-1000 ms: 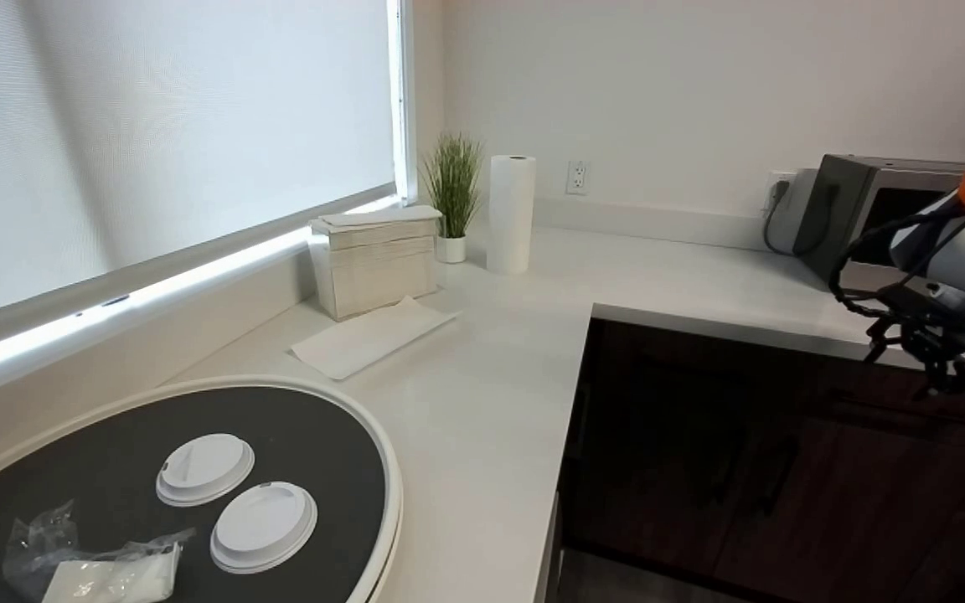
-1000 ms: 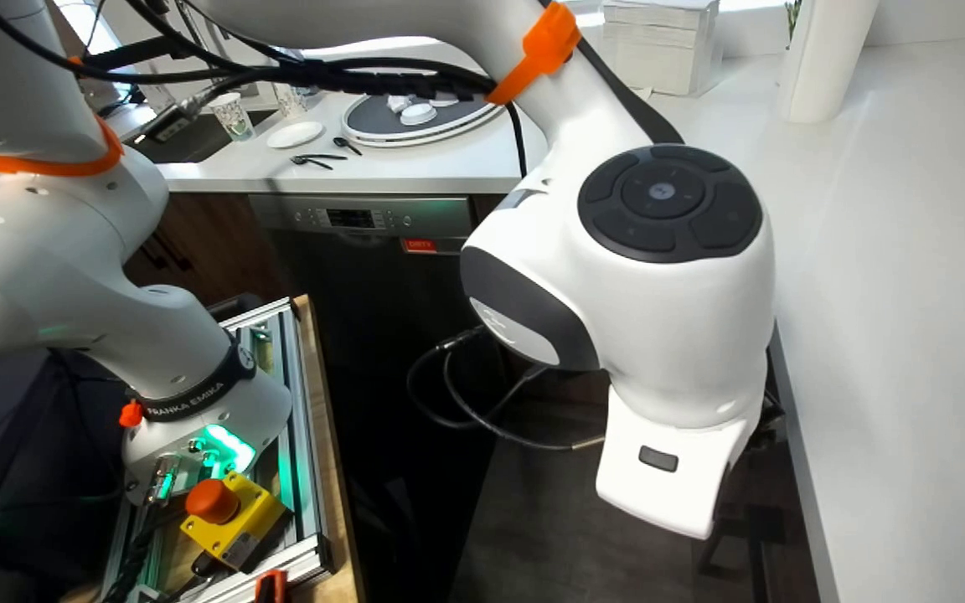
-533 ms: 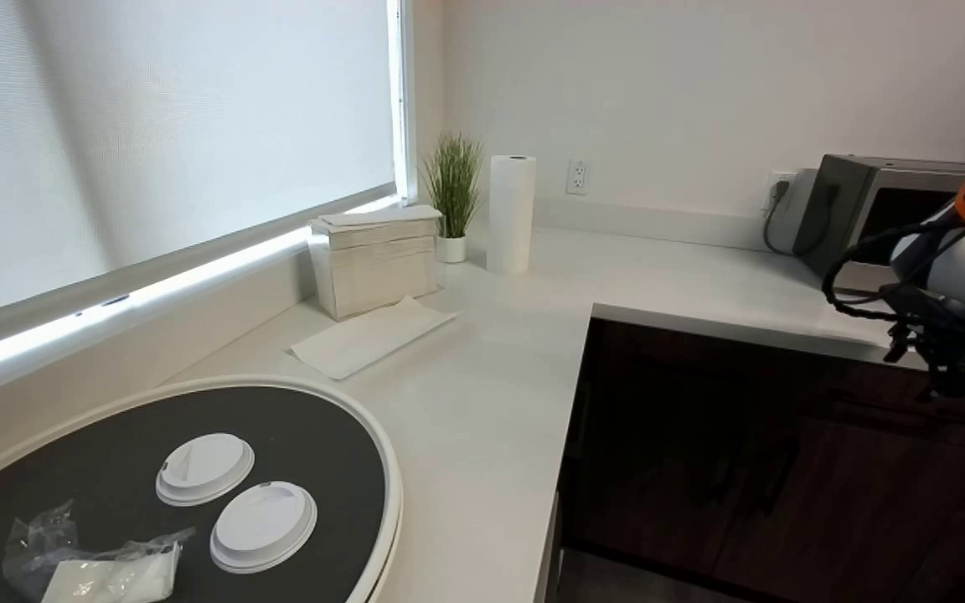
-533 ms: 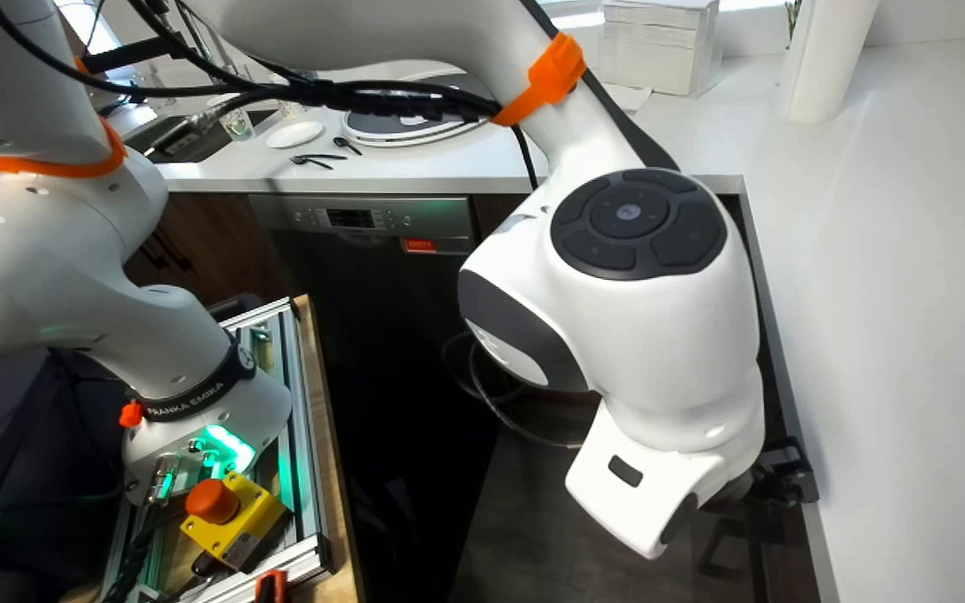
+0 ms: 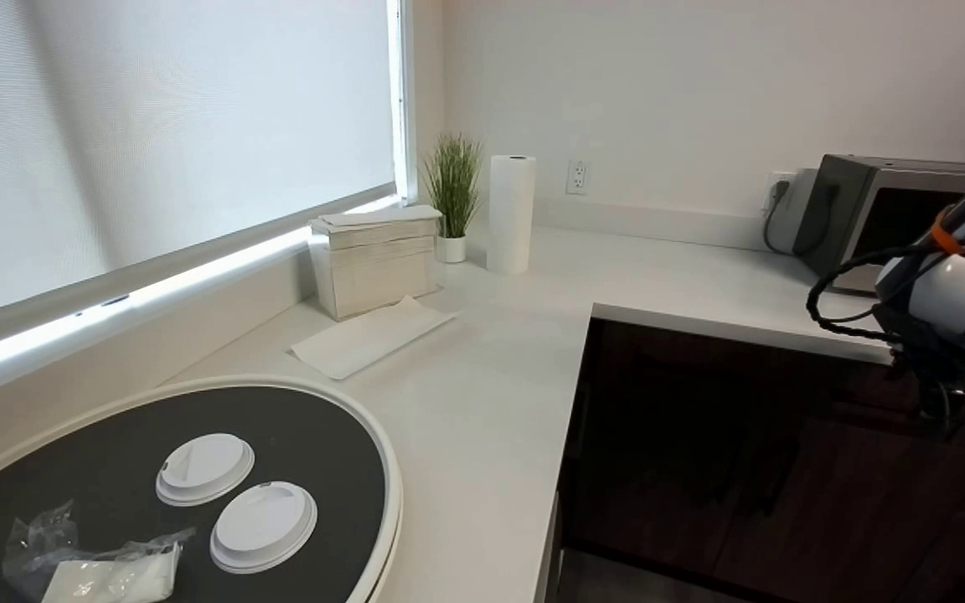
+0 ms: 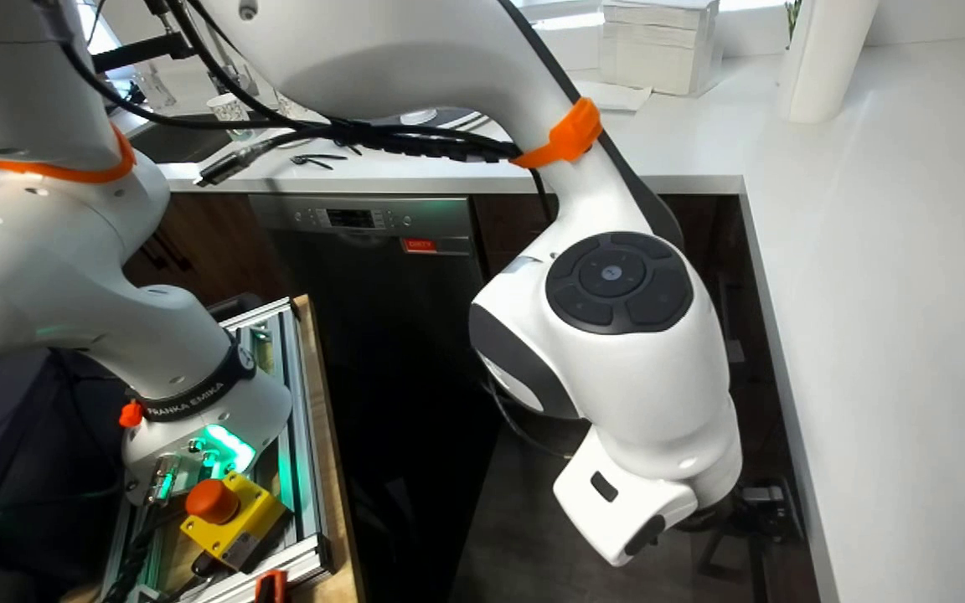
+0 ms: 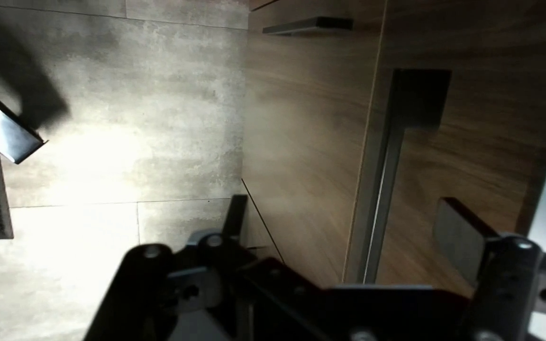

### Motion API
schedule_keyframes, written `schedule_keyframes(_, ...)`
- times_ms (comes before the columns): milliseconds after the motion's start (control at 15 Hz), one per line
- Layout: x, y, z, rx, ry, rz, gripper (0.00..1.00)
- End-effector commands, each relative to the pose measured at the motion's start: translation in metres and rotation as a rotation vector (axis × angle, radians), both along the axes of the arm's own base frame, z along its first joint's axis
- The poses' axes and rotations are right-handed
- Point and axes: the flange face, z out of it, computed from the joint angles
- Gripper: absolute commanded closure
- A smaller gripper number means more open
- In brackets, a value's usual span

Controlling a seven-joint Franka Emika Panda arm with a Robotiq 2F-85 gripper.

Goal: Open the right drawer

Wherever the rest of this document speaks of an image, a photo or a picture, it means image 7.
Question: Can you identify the wood drawer with white interior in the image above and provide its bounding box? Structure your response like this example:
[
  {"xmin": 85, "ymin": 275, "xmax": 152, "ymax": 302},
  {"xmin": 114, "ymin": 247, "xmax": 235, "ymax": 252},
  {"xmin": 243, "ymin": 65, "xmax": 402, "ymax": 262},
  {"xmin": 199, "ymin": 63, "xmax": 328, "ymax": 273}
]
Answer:
[{"xmin": 341, "ymin": 0, "xmax": 546, "ymax": 300}]

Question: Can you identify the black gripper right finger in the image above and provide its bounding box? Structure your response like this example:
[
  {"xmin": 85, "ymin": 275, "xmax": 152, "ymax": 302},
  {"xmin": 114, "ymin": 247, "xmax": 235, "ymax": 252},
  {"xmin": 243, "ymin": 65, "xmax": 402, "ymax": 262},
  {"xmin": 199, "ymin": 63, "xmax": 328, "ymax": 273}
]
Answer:
[{"xmin": 432, "ymin": 195, "xmax": 546, "ymax": 341}]

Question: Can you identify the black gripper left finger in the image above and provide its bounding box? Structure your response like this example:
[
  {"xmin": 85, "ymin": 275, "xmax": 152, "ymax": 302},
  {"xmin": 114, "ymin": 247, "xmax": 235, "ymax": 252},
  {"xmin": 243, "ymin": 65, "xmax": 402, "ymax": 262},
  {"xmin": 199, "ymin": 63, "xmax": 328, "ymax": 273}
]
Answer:
[{"xmin": 82, "ymin": 194, "xmax": 269, "ymax": 341}]

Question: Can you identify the wood lower drawer front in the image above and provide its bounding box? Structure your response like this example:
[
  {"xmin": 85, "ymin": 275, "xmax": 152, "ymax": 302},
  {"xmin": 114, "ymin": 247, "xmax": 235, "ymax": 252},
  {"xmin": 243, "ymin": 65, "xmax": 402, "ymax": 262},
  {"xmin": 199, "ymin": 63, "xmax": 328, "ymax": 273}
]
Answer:
[{"xmin": 239, "ymin": 0, "xmax": 389, "ymax": 290}]

